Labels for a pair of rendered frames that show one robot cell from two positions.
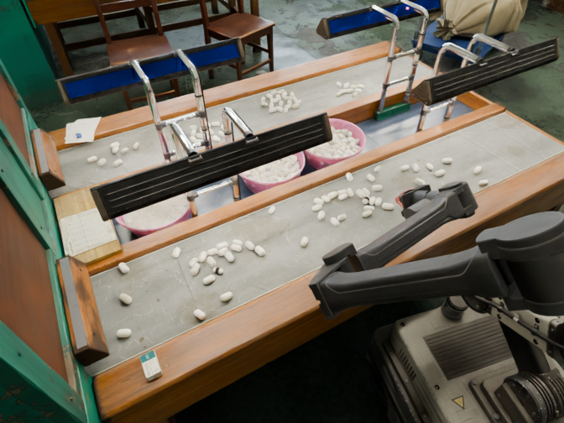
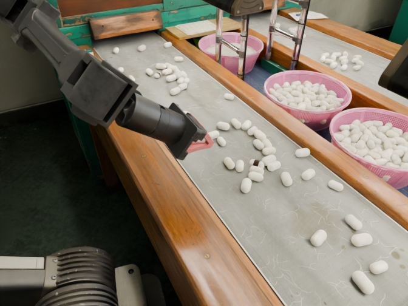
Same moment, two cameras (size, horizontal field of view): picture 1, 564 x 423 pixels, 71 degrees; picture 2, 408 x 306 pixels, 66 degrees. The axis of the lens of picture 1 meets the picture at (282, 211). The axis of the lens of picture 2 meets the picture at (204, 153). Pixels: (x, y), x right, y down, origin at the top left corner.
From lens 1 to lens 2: 1.25 m
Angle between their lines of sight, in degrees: 62
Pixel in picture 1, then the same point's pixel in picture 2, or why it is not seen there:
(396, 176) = (328, 210)
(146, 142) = (310, 40)
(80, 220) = (206, 24)
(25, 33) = not seen: outside the picture
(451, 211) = (64, 64)
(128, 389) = not seen: hidden behind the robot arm
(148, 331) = (116, 58)
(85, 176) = (258, 27)
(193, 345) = not seen: hidden behind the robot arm
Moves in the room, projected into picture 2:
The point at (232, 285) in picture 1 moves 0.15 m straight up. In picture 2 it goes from (142, 83) to (136, 39)
